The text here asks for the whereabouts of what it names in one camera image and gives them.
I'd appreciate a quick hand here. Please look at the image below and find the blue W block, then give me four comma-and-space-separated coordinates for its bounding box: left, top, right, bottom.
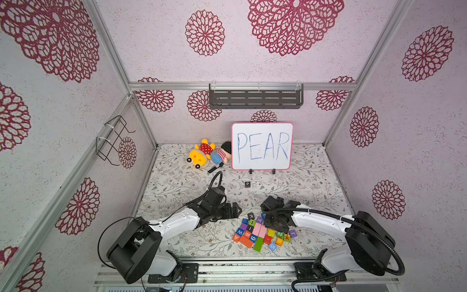
236, 228, 244, 237

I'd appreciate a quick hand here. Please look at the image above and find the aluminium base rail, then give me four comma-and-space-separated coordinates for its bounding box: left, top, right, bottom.
92, 257, 400, 289

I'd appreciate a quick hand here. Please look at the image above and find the pink rectangular block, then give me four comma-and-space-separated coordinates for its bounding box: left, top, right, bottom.
252, 223, 268, 238

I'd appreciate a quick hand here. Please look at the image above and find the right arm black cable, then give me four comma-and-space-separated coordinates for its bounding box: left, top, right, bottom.
260, 202, 406, 292

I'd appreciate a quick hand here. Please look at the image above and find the grey wall shelf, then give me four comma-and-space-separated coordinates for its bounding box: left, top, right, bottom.
208, 83, 304, 110

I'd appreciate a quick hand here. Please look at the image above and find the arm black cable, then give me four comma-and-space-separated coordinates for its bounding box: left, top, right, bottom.
260, 202, 406, 292
97, 170, 224, 271

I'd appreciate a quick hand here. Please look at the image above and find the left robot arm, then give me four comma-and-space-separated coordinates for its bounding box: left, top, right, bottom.
107, 189, 242, 284

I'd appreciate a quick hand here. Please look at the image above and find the yellow plush toy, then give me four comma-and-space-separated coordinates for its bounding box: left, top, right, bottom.
186, 139, 216, 169

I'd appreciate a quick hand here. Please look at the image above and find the black marker pen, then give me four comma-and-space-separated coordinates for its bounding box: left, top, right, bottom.
208, 163, 224, 173

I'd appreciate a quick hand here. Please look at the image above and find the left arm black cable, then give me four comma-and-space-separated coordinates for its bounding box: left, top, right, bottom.
97, 170, 224, 271

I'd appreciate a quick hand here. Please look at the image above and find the black wire wall rack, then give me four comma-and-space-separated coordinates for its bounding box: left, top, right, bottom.
95, 115, 137, 169

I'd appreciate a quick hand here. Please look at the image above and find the long orange block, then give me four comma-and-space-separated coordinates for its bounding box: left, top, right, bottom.
239, 236, 254, 248

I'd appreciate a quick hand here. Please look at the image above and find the light blue S block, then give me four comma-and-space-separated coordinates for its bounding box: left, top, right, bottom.
268, 242, 278, 252

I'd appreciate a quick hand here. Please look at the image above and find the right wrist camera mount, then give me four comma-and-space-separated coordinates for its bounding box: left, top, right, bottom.
260, 196, 285, 213

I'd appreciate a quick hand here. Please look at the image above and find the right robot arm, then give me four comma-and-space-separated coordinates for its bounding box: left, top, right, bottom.
261, 196, 405, 276

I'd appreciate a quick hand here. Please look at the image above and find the pink framed whiteboard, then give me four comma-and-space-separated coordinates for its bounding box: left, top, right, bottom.
231, 122, 294, 171

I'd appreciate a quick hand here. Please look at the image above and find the orange A block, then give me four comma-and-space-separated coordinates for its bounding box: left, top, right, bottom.
232, 234, 242, 243

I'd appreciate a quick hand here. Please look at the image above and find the green lower long block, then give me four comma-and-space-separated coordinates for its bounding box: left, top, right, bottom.
254, 237, 264, 253

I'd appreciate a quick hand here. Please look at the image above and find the pink striped plush doll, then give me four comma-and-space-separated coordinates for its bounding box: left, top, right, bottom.
210, 141, 232, 167

